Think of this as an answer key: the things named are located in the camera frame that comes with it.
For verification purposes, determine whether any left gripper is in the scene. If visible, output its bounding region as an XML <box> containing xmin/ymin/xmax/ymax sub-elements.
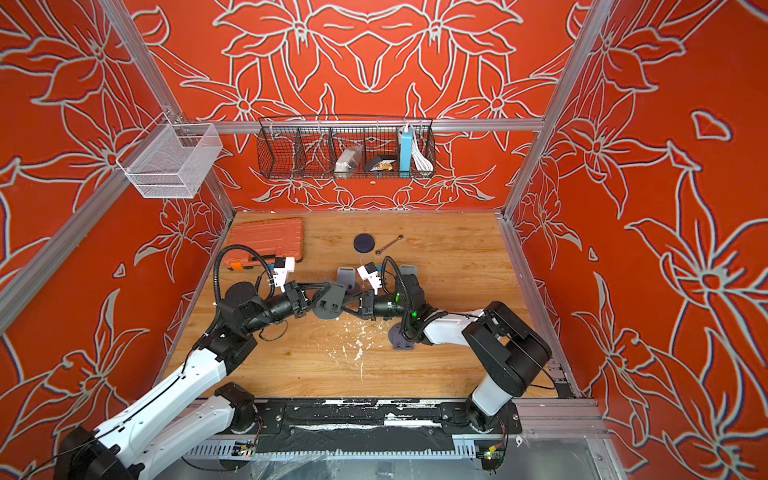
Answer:
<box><xmin>242</xmin><ymin>283</ymin><xmax>330</xmax><ymax>338</ymax></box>

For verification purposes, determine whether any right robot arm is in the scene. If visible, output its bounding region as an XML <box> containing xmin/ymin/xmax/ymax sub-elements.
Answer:
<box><xmin>343</xmin><ymin>257</ymin><xmax>552</xmax><ymax>433</ymax></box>

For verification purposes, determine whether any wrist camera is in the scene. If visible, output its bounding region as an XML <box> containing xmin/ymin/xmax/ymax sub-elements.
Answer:
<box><xmin>357</xmin><ymin>262</ymin><xmax>383</xmax><ymax>295</ymax></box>
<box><xmin>272</xmin><ymin>256</ymin><xmax>296</xmax><ymax>292</ymax></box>

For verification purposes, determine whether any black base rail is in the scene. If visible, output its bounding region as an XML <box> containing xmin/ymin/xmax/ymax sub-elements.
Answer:
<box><xmin>214</xmin><ymin>398</ymin><xmax>522</xmax><ymax>458</ymax></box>

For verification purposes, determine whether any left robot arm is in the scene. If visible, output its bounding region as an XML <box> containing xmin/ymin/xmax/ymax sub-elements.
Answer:
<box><xmin>53</xmin><ymin>245</ymin><xmax>333</xmax><ymax>479</ymax></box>

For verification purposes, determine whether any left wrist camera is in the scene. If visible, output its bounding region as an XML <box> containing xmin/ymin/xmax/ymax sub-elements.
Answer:
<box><xmin>272</xmin><ymin>256</ymin><xmax>296</xmax><ymax>292</ymax></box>

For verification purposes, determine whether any clear plastic bin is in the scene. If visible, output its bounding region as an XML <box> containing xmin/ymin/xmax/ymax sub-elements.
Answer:
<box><xmin>119</xmin><ymin>123</ymin><xmax>222</xmax><ymax>200</ymax></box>

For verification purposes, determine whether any orange tool case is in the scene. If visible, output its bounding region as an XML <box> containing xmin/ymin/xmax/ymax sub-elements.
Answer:
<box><xmin>228</xmin><ymin>217</ymin><xmax>304</xmax><ymax>267</ymax></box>

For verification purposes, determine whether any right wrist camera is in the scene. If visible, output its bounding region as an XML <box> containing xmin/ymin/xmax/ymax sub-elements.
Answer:
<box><xmin>357</xmin><ymin>262</ymin><xmax>383</xmax><ymax>295</ymax></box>

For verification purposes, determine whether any purple phone stand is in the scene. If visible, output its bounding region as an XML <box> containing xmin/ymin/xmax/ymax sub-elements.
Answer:
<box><xmin>388</xmin><ymin>322</ymin><xmax>415</xmax><ymax>351</ymax></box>
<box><xmin>336</xmin><ymin>267</ymin><xmax>360</xmax><ymax>294</ymax></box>

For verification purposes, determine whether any black wire basket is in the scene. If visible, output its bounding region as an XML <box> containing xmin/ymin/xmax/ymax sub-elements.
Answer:
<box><xmin>256</xmin><ymin>115</ymin><xmax>437</xmax><ymax>180</ymax></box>

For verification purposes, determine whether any black small box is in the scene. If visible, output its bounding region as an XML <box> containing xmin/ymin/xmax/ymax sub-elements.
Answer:
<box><xmin>364</xmin><ymin>155</ymin><xmax>399</xmax><ymax>173</ymax></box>

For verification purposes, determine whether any white cables bundle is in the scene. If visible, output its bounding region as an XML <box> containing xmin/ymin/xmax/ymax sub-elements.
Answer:
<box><xmin>410</xmin><ymin>137</ymin><xmax>434</xmax><ymax>178</ymax></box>

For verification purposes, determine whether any dark grey phone stand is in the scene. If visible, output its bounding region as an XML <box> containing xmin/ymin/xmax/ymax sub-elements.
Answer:
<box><xmin>312</xmin><ymin>281</ymin><xmax>347</xmax><ymax>320</ymax></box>
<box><xmin>396</xmin><ymin>265</ymin><xmax>418</xmax><ymax>288</ymax></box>

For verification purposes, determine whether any dark round disc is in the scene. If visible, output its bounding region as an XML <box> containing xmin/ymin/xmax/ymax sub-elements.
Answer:
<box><xmin>353</xmin><ymin>233</ymin><xmax>375</xmax><ymax>254</ymax></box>

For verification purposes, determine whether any plastic bag item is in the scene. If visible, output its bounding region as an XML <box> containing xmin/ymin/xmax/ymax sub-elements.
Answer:
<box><xmin>334</xmin><ymin>145</ymin><xmax>364</xmax><ymax>179</ymax></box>

